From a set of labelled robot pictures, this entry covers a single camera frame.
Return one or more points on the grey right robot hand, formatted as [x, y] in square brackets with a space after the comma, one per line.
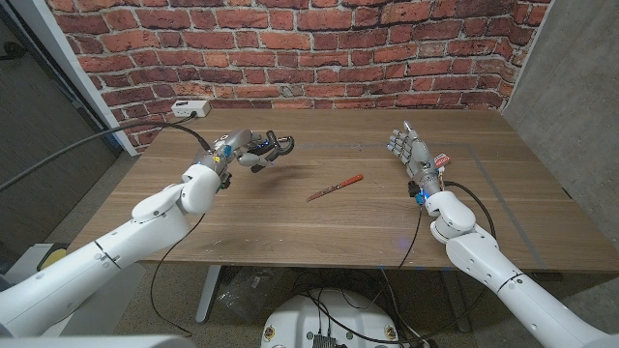
[417, 154]

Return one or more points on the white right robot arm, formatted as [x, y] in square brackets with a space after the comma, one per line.
[483, 256]

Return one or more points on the white table leg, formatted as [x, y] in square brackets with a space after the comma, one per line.
[208, 295]

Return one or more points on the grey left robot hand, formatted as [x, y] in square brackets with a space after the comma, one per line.
[234, 142]

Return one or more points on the white power strip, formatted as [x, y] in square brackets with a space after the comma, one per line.
[189, 108]

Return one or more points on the black grip strengthener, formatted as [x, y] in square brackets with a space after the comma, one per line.
[280, 145]

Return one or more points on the red and white packet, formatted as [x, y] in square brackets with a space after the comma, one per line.
[442, 160]

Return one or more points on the white door frame post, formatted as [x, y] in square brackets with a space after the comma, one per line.
[72, 72]

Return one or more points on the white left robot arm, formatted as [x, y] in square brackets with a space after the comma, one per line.
[97, 261]

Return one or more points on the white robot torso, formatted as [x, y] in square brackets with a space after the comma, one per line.
[97, 342]

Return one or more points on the clear plastic bag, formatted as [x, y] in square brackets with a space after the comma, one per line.
[251, 295]

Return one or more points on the brick print backdrop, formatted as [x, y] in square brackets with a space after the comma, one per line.
[309, 53]

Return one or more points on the yellow and black object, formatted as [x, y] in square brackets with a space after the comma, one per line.
[52, 256]

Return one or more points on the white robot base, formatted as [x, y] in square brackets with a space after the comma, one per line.
[333, 319]

